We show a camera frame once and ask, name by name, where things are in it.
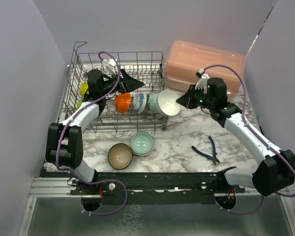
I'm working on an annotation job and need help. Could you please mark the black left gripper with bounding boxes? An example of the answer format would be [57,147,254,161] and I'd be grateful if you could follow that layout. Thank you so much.
[100,68,144,96]

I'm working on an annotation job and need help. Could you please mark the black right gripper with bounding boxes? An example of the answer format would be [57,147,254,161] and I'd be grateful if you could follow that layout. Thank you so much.
[176,84,214,110]

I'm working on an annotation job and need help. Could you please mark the white round bowl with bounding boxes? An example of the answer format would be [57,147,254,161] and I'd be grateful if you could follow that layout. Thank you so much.
[114,93,131,114]

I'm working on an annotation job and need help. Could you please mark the grey bowl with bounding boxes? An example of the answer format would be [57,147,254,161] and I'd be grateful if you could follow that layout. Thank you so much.
[156,89,180,117]

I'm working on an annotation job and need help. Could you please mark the blue floral bowl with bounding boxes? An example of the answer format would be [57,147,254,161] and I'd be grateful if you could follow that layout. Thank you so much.
[132,92,147,114]

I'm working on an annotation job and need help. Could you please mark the celadon green bowl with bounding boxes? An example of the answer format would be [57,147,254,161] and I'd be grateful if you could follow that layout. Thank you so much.
[147,93,160,114]

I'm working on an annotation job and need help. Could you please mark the yellow-green bowl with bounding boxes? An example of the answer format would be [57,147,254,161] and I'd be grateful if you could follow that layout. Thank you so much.
[79,82,89,97]

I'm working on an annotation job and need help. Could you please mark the dark brown bowl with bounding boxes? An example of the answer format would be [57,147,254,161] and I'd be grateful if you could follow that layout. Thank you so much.
[108,143,133,170]

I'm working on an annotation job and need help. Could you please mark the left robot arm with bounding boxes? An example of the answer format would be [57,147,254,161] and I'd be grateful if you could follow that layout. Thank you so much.
[45,69,144,194]

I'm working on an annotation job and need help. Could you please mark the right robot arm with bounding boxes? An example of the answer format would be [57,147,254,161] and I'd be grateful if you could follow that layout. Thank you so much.
[176,78,295,196]

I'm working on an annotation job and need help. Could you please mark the grey wire dish rack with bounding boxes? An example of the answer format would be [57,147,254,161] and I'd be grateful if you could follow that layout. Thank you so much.
[61,41,169,134]

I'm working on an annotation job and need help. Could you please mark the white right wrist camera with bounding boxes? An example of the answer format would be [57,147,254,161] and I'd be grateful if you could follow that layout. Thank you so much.
[195,68,210,89]

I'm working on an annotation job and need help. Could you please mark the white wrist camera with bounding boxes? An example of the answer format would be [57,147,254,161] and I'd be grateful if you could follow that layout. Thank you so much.
[102,58,117,75]
[195,68,210,89]

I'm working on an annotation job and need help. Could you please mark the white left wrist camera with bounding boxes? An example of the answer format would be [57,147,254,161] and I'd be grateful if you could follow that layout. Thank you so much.
[102,58,117,75]

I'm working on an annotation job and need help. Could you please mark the blue-handled pliers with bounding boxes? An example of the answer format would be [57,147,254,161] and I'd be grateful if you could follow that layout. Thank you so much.
[191,135,221,165]

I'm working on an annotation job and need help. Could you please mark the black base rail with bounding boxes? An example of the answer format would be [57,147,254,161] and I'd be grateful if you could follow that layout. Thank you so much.
[39,171,246,205]

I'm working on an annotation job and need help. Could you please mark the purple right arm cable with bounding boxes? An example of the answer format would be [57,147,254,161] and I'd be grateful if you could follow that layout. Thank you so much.
[203,64,295,214]

